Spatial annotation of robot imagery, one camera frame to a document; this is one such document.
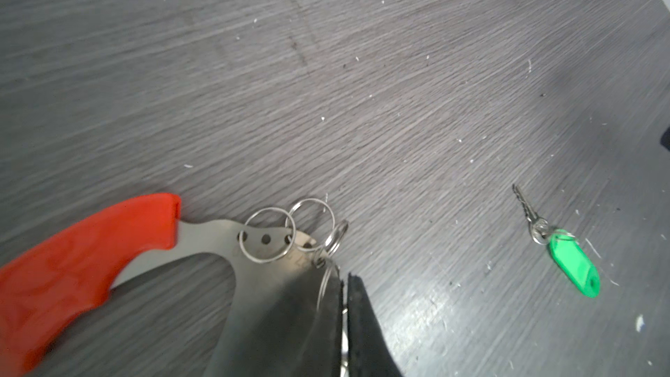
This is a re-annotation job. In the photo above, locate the red handled keyring tool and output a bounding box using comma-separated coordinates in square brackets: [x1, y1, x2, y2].
[1, 193, 347, 376]

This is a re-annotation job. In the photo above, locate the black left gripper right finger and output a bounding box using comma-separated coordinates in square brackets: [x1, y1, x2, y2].
[347, 274, 402, 377]

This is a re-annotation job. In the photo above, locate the key with green tag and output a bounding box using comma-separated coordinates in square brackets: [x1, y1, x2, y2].
[512, 184, 600, 298]

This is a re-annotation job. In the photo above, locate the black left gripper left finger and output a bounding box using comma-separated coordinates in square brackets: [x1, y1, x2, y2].
[271, 266, 343, 376]

